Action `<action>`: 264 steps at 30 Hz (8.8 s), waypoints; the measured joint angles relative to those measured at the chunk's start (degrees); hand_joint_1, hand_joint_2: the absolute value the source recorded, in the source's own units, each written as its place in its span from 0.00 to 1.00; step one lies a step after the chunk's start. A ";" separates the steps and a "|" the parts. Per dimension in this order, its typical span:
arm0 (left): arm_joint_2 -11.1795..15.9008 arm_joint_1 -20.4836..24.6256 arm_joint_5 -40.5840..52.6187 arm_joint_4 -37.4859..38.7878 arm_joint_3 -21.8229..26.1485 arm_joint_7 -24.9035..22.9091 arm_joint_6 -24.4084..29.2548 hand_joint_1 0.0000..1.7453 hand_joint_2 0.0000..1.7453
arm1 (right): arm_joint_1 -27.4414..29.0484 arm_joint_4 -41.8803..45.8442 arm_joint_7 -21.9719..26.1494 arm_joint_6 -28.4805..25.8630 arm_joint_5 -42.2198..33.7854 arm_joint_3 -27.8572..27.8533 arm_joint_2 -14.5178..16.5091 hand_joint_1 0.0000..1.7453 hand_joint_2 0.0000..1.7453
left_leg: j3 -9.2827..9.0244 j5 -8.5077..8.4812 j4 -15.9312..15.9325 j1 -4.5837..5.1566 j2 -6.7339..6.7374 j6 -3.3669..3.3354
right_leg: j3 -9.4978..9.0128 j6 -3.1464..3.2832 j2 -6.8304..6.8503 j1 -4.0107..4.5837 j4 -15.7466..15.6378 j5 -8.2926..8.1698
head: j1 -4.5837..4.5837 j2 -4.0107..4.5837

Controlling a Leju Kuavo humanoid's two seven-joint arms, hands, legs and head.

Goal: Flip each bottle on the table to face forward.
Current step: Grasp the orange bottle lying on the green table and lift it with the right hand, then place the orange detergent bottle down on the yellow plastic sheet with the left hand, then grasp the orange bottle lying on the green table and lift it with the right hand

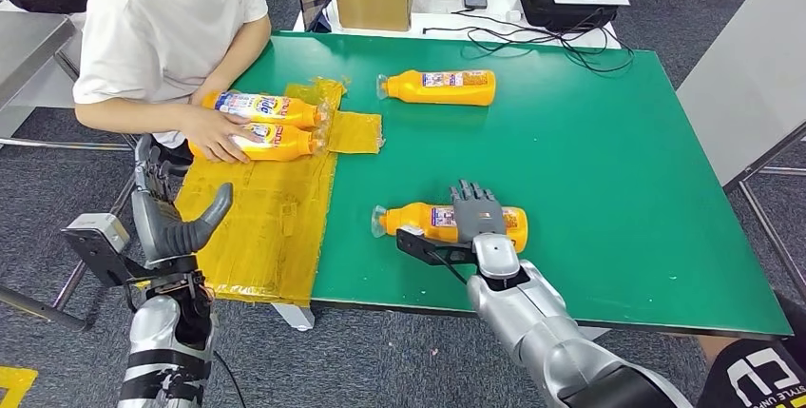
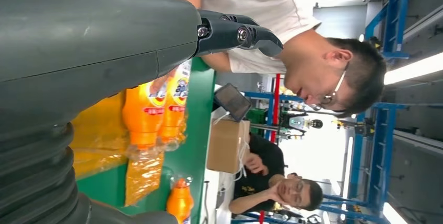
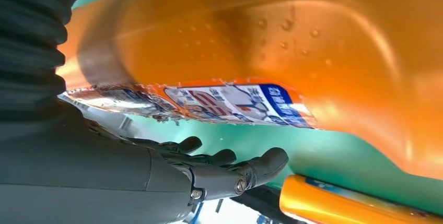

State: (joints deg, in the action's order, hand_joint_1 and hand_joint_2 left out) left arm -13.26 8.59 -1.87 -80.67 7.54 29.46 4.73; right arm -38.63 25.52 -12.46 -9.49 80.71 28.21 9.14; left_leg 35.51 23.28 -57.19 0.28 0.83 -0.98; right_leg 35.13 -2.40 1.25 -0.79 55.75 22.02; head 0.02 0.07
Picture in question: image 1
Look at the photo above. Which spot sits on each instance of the person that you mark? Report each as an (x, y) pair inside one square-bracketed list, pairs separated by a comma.
[(749, 373), (170, 21)]

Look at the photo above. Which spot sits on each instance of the white table leg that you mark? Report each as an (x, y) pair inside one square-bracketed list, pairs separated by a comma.
[(592, 332), (295, 318)]

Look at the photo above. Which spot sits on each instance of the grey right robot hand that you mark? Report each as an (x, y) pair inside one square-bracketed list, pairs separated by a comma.
[(478, 216)]

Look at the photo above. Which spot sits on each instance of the orange detergent bottle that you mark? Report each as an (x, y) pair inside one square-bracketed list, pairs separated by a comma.
[(296, 114), (296, 143), (453, 95), (409, 219)]

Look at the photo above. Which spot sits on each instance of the person's right hand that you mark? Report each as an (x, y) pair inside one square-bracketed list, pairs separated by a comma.
[(214, 134)]

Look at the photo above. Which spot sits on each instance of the steel workbench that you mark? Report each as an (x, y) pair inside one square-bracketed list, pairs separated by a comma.
[(31, 52)]

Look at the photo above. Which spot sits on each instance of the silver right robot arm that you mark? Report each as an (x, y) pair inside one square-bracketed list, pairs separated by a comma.
[(535, 317)]

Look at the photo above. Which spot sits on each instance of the person's left hand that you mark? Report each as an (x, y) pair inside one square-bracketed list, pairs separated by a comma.
[(209, 91)]

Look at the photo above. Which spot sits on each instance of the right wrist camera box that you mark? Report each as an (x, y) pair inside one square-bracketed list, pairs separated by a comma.
[(434, 251)]

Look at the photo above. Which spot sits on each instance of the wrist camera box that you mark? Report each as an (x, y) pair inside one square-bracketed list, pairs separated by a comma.
[(434, 251), (94, 232)]

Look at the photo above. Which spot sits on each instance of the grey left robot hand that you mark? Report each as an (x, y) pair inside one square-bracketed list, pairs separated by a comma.
[(160, 229)]

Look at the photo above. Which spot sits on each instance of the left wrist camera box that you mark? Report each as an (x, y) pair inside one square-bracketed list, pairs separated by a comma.
[(94, 232)]

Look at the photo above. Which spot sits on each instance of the yellow taped cardboard mat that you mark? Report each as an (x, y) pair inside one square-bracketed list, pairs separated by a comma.
[(271, 235)]

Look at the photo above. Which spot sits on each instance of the grey side table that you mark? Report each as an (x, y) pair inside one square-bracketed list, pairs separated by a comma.
[(749, 77)]

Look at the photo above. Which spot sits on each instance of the small white plug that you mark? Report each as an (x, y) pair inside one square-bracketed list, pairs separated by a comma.
[(514, 15)]

